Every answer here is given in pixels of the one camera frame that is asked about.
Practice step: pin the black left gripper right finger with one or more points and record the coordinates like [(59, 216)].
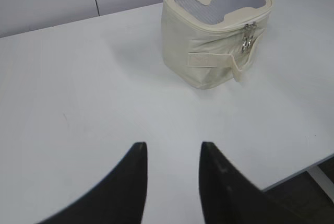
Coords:
[(229, 197)]

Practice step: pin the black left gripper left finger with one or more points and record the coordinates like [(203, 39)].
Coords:
[(119, 198)]

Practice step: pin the cream zippered bag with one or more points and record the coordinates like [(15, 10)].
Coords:
[(202, 39)]

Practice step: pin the silver zipper pull with ring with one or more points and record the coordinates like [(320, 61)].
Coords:
[(251, 35)]

